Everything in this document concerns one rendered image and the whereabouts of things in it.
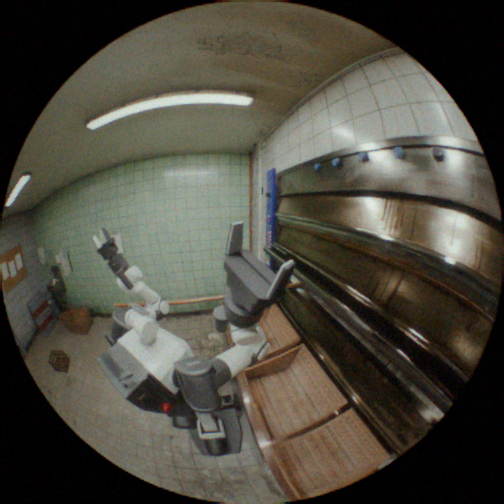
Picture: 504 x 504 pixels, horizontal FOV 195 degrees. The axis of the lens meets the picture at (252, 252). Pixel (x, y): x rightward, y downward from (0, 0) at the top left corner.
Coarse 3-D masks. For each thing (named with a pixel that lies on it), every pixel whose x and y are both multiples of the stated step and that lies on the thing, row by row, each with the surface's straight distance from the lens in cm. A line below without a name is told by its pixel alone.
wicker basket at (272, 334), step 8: (272, 312) 159; (280, 312) 145; (264, 320) 171; (272, 320) 159; (280, 320) 146; (264, 328) 163; (272, 328) 160; (280, 328) 147; (288, 328) 136; (272, 336) 157; (280, 336) 148; (288, 336) 137; (296, 336) 128; (272, 344) 150; (280, 344) 149; (288, 344) 122; (296, 344) 128; (272, 352) 121; (280, 352) 127; (264, 360) 128
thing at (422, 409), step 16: (336, 320) 98; (352, 336) 92; (368, 352) 89; (368, 368) 88; (384, 368) 88; (384, 384) 88; (400, 384) 89; (400, 400) 89; (416, 400) 92; (416, 416) 94; (432, 416) 99
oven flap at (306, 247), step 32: (320, 256) 89; (352, 256) 76; (352, 288) 72; (384, 288) 67; (416, 288) 65; (416, 320) 65; (448, 320) 65; (480, 320) 69; (448, 352) 68; (480, 352) 73
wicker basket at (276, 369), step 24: (288, 360) 132; (312, 360) 117; (264, 384) 130; (288, 384) 132; (312, 384) 124; (264, 408) 124; (288, 408) 126; (312, 408) 129; (336, 408) 108; (264, 432) 117; (288, 432) 123
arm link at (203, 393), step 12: (216, 360) 51; (216, 372) 47; (228, 372) 50; (192, 384) 45; (204, 384) 44; (216, 384) 48; (192, 396) 48; (204, 396) 47; (216, 396) 49; (204, 408) 49
